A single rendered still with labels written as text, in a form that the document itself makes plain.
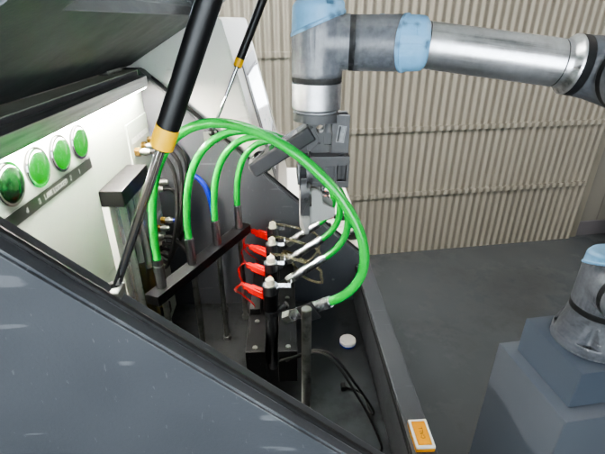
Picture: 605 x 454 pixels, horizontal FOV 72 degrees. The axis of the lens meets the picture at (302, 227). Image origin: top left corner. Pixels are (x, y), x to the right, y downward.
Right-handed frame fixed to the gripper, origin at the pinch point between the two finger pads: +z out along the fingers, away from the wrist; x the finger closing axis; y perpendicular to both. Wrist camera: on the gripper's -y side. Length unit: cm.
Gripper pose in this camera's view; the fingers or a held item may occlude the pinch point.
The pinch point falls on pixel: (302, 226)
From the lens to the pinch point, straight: 73.5
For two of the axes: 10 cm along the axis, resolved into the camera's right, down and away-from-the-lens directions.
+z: 0.0, 8.9, 4.5
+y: 10.0, -0.2, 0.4
